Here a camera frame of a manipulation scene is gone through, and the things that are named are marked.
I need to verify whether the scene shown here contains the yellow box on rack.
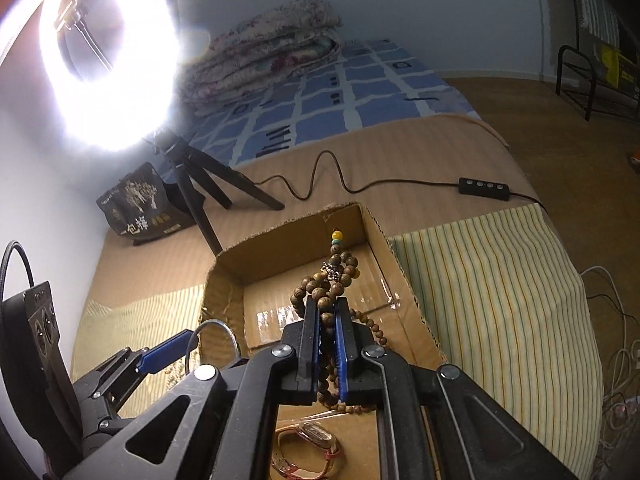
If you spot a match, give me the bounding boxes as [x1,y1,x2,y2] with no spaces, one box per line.
[598,44,639,93]

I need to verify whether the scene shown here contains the orange strap wristwatch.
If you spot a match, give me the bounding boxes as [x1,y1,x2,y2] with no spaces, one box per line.
[270,422,344,480]

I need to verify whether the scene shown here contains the black tripod stand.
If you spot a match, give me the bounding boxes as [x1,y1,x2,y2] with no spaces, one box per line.
[146,129,284,256]

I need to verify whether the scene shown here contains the brown wooden bead necklace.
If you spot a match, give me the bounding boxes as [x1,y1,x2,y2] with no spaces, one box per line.
[290,228,388,415]

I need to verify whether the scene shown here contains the striped yellow towel mat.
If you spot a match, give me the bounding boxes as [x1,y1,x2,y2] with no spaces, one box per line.
[70,205,603,479]

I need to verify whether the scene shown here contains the white floor cables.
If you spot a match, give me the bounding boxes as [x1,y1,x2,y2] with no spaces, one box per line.
[579,264,640,480]

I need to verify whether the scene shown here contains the black printed gift bag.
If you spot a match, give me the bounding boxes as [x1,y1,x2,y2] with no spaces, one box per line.
[96,162,195,246]

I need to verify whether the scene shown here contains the open cardboard box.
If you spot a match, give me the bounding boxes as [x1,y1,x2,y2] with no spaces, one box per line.
[202,203,446,479]

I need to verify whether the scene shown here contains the black cable inline switch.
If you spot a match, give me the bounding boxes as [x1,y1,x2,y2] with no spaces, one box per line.
[458,177,511,202]

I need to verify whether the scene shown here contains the dark thin bangle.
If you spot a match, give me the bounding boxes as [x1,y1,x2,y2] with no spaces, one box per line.
[184,318,242,375]

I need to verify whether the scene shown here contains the striped hanging towel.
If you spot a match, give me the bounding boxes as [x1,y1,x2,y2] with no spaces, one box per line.
[579,0,620,48]

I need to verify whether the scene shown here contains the black clothes rack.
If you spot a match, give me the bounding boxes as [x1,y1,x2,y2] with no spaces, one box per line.
[554,0,639,122]

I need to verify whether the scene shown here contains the folded floral quilt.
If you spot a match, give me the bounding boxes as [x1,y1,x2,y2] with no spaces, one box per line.
[177,0,343,115]

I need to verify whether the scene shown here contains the blue checkered bed sheet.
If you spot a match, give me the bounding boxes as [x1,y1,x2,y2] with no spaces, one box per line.
[186,39,478,167]

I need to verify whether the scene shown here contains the white ring light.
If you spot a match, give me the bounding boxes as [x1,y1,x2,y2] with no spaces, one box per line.
[39,0,180,152]

